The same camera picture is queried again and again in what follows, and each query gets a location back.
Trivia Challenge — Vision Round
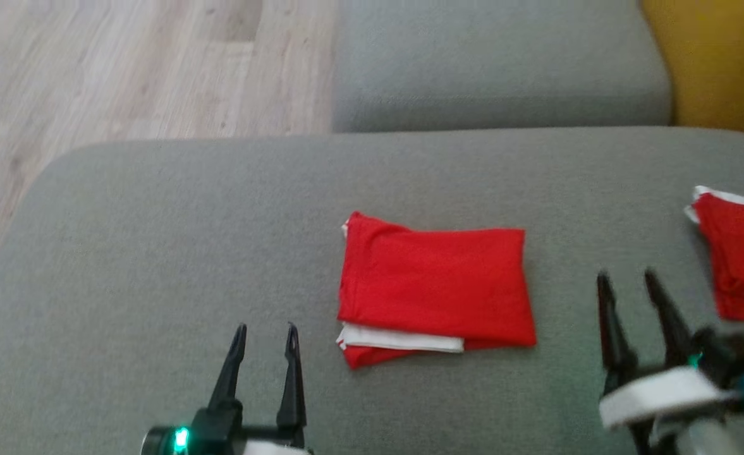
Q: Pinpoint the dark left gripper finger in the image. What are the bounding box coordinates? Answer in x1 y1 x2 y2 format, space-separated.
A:
207 324 248 411
276 322 308 430

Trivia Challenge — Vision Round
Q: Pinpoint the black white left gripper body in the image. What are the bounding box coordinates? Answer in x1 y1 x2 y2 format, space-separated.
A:
141 400 313 455

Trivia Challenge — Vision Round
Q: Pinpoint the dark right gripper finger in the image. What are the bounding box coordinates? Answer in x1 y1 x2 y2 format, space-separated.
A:
643 269 695 368
596 272 639 380

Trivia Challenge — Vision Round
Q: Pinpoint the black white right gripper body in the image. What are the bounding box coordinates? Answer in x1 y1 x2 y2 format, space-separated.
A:
599 329 744 432

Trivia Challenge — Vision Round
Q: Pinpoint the red white jersey shirt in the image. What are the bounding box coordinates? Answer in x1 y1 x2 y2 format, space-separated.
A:
336 211 538 370

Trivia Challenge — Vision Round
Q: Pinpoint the large grey sofa seat cushion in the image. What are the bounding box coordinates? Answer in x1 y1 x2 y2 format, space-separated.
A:
0 126 744 455

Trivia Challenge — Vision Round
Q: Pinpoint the yellow upholstered panel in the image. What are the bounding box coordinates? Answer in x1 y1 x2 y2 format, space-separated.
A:
640 0 744 141

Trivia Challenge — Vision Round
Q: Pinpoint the small grey sofa cushion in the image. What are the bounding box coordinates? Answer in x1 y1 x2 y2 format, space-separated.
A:
332 0 674 133

